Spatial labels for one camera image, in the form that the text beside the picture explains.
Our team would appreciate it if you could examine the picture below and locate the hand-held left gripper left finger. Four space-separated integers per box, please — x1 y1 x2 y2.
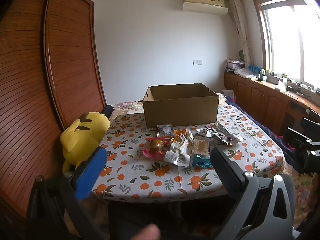
26 145 110 240

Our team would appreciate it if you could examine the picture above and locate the slim white snack packet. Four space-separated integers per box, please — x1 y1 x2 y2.
184 128 195 144

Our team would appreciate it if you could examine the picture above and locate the pink wrapper brown snack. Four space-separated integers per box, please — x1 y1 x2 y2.
142 137 171 159

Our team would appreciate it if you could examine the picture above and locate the teal snack packet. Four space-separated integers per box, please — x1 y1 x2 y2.
192 154 213 168

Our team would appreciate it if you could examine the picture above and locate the clear brown cracker packet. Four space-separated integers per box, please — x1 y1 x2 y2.
191 136 210 158

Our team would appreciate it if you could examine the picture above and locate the yellow plush toy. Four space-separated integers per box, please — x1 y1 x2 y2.
60 112 111 173

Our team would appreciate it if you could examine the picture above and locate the black chair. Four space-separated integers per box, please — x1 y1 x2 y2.
282 116 320 173

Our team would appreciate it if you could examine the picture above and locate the wooden louvered wardrobe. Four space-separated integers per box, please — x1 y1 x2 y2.
0 0 108 218

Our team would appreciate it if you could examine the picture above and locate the wall air conditioner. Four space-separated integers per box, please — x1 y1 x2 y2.
182 0 229 15

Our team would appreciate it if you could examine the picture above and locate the floral blanket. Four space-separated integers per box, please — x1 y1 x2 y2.
110 92 315 228

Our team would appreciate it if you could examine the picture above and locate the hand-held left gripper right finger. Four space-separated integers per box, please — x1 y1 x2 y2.
209 146 297 240

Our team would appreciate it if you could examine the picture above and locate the person's left hand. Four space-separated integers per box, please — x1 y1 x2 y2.
131 224 160 240

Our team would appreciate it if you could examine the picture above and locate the wooden side cabinet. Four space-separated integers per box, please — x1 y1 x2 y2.
224 71 320 135

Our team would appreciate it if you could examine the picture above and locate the white barcode snack packet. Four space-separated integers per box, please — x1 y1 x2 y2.
164 140 192 167

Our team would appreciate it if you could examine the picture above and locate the clear silver snack packet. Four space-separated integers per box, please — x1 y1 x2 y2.
157 124 174 138

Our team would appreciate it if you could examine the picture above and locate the orange snack packet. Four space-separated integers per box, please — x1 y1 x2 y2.
174 129 188 143

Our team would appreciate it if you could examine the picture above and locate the wooden framed window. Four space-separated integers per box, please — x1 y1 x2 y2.
251 0 320 90

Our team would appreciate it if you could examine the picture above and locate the silver purple snack packet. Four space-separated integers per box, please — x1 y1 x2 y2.
212 126 244 146
195 123 220 138

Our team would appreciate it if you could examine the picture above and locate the stack of pale boxes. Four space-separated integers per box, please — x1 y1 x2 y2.
226 59 247 72

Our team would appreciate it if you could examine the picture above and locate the pale patterned curtain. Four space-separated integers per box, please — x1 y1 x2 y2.
227 0 252 65

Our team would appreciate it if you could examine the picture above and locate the cardboard box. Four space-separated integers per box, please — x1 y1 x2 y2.
142 83 220 128

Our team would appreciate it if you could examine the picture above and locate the orange print tablecloth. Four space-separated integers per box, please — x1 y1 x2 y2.
91 105 285 203

